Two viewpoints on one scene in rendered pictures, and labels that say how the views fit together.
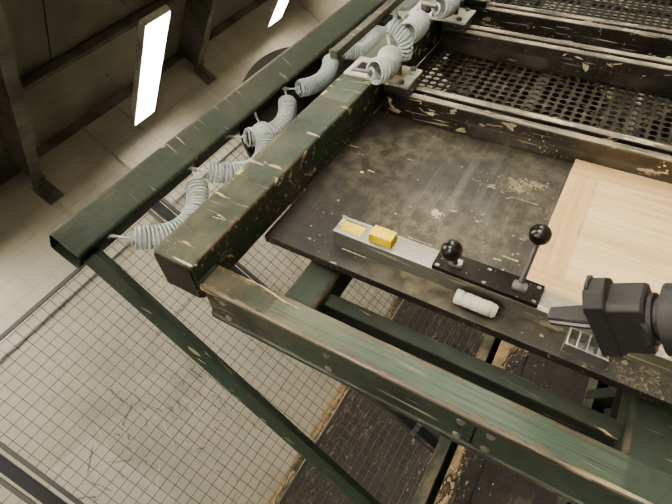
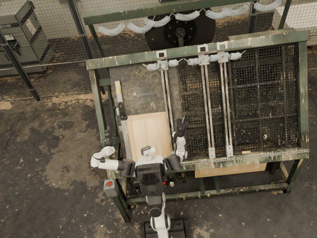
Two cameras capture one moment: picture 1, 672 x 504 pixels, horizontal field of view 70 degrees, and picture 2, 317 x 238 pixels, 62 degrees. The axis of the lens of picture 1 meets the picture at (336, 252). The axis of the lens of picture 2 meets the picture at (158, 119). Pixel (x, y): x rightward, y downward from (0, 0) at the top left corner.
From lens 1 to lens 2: 236 cm
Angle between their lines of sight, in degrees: 51
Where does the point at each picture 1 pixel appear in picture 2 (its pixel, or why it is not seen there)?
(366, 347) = (97, 102)
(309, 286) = (106, 81)
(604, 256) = (141, 125)
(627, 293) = (107, 134)
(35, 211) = not seen: outside the picture
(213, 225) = (96, 65)
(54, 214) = not seen: outside the picture
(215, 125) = (139, 13)
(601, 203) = (154, 120)
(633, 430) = (116, 137)
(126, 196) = (103, 19)
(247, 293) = (92, 79)
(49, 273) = not seen: outside the picture
